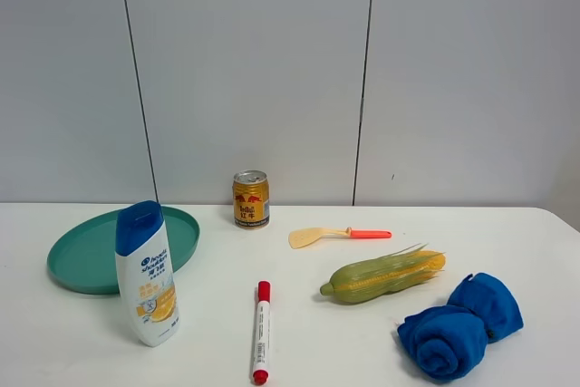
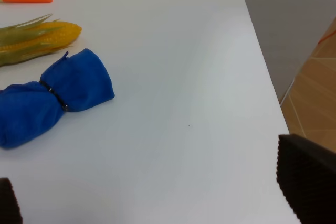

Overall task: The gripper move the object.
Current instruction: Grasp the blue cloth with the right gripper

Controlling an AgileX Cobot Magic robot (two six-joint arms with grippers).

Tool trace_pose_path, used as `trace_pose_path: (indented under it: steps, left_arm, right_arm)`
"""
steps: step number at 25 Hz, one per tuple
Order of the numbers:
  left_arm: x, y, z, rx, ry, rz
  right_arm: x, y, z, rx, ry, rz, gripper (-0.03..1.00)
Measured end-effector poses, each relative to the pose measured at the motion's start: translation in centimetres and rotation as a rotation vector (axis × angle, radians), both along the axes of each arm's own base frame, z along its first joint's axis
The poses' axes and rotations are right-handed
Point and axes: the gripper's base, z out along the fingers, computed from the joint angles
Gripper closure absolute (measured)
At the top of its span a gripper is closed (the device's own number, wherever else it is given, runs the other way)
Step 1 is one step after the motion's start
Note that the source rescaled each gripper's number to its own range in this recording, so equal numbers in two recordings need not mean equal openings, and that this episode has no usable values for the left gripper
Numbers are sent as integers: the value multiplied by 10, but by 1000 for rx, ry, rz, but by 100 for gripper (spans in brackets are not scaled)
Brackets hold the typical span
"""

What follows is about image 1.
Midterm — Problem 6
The toy corn cob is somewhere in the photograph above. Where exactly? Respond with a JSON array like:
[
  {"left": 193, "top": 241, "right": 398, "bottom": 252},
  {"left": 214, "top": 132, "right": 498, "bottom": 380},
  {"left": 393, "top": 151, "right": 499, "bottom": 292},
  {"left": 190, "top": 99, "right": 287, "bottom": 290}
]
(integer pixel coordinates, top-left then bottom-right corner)
[{"left": 320, "top": 245, "right": 446, "bottom": 305}]

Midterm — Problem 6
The teal round plate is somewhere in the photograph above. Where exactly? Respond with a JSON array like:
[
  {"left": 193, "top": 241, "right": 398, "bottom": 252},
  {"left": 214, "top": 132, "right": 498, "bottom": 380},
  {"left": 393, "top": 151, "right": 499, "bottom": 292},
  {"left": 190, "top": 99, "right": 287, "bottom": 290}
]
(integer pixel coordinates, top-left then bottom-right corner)
[{"left": 47, "top": 206, "right": 200, "bottom": 295}]

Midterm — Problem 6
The white blue shampoo bottle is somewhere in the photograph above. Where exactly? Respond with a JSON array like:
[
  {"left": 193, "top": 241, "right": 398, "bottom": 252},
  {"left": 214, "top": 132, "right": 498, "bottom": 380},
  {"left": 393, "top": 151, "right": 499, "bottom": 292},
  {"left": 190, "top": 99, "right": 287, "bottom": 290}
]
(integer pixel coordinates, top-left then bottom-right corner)
[{"left": 115, "top": 200, "right": 179, "bottom": 347}]

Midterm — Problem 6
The blue towel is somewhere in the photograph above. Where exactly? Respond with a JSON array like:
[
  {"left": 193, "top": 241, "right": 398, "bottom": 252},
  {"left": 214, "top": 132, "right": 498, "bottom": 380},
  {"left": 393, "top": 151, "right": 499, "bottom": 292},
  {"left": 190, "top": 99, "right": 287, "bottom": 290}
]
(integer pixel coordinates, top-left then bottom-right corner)
[{"left": 397, "top": 273, "right": 524, "bottom": 382}]

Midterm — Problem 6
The red white marker pen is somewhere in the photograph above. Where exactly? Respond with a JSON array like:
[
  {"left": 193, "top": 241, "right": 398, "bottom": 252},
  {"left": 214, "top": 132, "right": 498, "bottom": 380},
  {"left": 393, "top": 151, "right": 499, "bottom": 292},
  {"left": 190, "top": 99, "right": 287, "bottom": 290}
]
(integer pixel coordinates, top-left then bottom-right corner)
[{"left": 252, "top": 281, "right": 271, "bottom": 386}]

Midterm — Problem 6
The gold energy drink can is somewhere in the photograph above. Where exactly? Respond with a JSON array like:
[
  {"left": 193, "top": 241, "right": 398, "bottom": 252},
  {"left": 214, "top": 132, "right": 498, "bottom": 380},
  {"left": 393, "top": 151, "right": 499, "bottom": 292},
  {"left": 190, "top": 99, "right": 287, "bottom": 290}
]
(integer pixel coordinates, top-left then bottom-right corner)
[{"left": 232, "top": 169, "right": 270, "bottom": 229}]

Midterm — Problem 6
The yellow spatula red handle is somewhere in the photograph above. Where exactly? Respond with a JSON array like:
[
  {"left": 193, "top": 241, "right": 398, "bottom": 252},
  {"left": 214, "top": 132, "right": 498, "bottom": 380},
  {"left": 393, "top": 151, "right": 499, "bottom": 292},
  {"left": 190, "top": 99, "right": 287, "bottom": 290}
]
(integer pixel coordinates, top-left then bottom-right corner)
[{"left": 288, "top": 227, "right": 392, "bottom": 249}]

